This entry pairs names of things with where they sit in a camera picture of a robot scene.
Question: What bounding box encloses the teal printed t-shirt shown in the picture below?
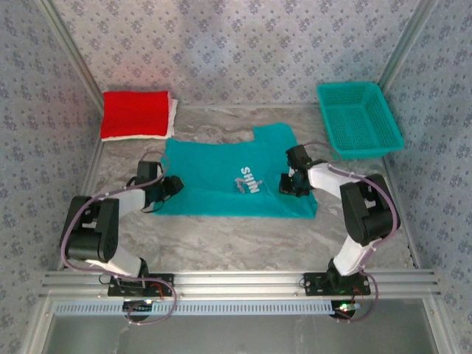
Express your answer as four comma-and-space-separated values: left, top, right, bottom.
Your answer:
150, 122, 319, 221

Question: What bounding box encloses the red folded t-shirt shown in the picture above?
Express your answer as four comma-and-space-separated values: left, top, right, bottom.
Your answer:
101, 90, 173, 139

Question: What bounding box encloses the white folded t-shirt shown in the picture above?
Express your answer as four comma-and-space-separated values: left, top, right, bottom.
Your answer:
101, 97, 179, 143

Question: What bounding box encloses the teal plastic basket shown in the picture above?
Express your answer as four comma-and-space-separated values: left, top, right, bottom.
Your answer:
316, 81, 405, 162

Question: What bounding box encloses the small black controller board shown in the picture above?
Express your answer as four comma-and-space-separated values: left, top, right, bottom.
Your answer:
122, 299, 154, 314
331, 300, 361, 320

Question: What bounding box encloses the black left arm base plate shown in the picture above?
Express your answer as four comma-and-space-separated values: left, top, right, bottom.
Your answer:
107, 272, 175, 298

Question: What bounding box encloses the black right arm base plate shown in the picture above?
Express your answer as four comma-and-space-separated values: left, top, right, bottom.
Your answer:
302, 271, 372, 296

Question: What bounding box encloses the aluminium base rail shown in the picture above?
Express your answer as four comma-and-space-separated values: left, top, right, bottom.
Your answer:
38, 268, 442, 299

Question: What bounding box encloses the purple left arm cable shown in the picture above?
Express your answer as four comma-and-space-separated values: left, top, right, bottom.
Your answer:
58, 149, 178, 325

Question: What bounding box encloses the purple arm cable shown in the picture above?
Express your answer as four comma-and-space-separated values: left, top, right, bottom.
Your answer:
302, 141, 402, 325
58, 149, 178, 325

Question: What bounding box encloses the grey slotted cable duct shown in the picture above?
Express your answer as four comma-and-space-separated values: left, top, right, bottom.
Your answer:
54, 299, 357, 317

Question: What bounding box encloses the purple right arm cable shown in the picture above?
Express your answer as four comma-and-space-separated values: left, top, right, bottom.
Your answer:
302, 141, 402, 325

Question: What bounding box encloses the aluminium frame post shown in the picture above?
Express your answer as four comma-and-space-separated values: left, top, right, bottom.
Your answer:
376, 0, 442, 89
38, 0, 105, 111

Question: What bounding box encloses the aluminium side rail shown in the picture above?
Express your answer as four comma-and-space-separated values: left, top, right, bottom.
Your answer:
382, 159, 422, 270

